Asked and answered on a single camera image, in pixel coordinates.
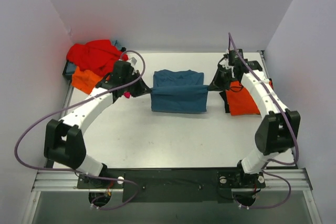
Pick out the teal blue t shirt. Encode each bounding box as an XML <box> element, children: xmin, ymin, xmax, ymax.
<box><xmin>151</xmin><ymin>69</ymin><xmax>208</xmax><ymax>114</ymax></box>

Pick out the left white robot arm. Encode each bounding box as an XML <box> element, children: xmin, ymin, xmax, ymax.
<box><xmin>44</xmin><ymin>58</ymin><xmax>151</xmax><ymax>188</ymax></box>

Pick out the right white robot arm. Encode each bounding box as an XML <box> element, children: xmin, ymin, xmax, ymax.
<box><xmin>209</xmin><ymin>49</ymin><xmax>301</xmax><ymax>187</ymax></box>

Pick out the folded black t shirt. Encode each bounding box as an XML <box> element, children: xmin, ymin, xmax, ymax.
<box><xmin>219</xmin><ymin>77</ymin><xmax>275</xmax><ymax>116</ymax></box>

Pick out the pink t shirt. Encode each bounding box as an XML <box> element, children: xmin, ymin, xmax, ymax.
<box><xmin>123</xmin><ymin>92</ymin><xmax>131</xmax><ymax>99</ymax></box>

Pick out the red t shirt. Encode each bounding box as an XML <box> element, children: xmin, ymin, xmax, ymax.
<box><xmin>66</xmin><ymin>39</ymin><xmax>122</xmax><ymax>77</ymax></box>

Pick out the light blue t shirt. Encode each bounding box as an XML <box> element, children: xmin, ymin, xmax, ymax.
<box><xmin>111</xmin><ymin>40</ymin><xmax>123</xmax><ymax>51</ymax></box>

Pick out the folded orange t shirt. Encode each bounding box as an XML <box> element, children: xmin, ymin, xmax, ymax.
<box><xmin>225</xmin><ymin>77</ymin><xmax>274</xmax><ymax>116</ymax></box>

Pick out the orange crumpled t shirt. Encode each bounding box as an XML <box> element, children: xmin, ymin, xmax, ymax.
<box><xmin>72</xmin><ymin>67</ymin><xmax>108</xmax><ymax>94</ymax></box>

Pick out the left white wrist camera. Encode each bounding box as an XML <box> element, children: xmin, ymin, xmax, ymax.
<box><xmin>129</xmin><ymin>57</ymin><xmax>137</xmax><ymax>66</ymax></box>

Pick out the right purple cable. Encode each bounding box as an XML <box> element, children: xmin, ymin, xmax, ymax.
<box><xmin>227</xmin><ymin>32</ymin><xmax>300</xmax><ymax>210</ymax></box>

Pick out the purple cable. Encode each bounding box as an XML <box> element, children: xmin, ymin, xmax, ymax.
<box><xmin>227</xmin><ymin>32</ymin><xmax>300</xmax><ymax>210</ymax></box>
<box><xmin>14</xmin><ymin>50</ymin><xmax>146</xmax><ymax>211</ymax></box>

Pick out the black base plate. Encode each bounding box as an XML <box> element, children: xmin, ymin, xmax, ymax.
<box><xmin>77</xmin><ymin>167</ymin><xmax>266</xmax><ymax>206</ymax></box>

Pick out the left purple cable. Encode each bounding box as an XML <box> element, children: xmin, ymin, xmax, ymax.
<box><xmin>14</xmin><ymin>50</ymin><xmax>146</xmax><ymax>211</ymax></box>

